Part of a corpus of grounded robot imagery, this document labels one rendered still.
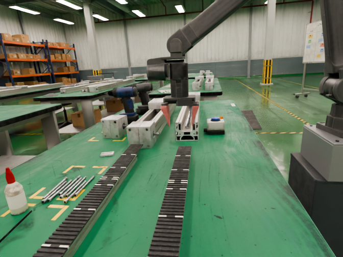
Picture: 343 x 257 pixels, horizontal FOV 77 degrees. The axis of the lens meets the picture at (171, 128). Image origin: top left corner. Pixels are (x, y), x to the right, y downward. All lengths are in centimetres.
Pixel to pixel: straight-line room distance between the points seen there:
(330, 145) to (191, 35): 48
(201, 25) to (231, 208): 49
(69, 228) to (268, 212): 41
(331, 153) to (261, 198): 22
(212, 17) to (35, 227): 68
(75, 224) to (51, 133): 219
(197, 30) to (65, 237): 59
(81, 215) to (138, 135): 46
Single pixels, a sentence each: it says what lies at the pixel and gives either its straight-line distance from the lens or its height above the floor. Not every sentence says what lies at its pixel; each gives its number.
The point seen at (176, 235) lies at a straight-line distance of 43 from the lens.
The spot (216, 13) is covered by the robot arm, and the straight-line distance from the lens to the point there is 69.
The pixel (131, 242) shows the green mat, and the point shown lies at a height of 78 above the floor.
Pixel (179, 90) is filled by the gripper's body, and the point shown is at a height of 103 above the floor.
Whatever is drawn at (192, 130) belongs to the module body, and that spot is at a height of 83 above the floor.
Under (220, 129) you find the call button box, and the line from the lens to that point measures 103.
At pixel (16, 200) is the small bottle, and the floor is 82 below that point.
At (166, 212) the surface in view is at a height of 81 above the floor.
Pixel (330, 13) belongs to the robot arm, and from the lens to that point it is 74.
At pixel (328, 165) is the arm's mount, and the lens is 72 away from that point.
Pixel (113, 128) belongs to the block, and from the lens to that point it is 107.
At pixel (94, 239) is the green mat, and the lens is 51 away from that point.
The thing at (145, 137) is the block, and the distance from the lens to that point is 89.
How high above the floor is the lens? 110
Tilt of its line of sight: 16 degrees down
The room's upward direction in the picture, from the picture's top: 4 degrees counter-clockwise
